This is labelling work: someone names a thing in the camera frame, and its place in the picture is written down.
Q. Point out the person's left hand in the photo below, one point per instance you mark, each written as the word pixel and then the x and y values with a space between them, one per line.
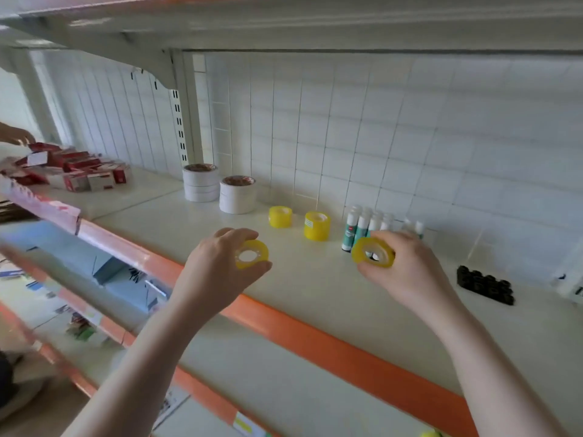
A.
pixel 205 273

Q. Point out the person's right hand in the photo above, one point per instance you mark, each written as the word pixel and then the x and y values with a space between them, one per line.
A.
pixel 412 275

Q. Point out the person's left thumb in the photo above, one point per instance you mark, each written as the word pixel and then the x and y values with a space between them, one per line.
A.
pixel 256 271

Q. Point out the person's right thumb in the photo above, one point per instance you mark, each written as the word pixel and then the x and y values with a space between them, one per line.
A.
pixel 368 269

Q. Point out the yellow tape roll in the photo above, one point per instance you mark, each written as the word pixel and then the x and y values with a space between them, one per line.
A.
pixel 259 251
pixel 362 250
pixel 317 227
pixel 279 218

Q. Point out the person's right forearm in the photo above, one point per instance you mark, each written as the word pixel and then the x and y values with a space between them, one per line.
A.
pixel 496 373

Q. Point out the person's left forearm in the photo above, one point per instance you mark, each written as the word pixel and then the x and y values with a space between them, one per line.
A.
pixel 136 373

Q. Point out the row of white glue bottles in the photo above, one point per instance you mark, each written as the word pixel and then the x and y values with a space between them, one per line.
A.
pixel 362 227

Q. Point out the white shelf with orange edge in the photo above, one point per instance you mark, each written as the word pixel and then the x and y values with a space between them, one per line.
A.
pixel 319 323

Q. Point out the stack of white tape rolls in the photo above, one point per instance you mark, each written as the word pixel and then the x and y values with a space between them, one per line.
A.
pixel 200 184
pixel 237 197

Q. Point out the blue paper sheets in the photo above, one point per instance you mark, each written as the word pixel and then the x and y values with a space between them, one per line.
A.
pixel 86 263

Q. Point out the white slotted shelf upright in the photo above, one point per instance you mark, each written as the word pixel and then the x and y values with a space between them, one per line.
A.
pixel 182 113

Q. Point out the pile of red white boxes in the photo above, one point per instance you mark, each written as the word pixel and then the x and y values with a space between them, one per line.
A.
pixel 75 170

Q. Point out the red white shelf edge strip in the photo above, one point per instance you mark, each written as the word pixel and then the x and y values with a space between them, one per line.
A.
pixel 43 205

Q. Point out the white overhead shelf board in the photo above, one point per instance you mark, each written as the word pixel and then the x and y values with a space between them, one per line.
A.
pixel 291 22

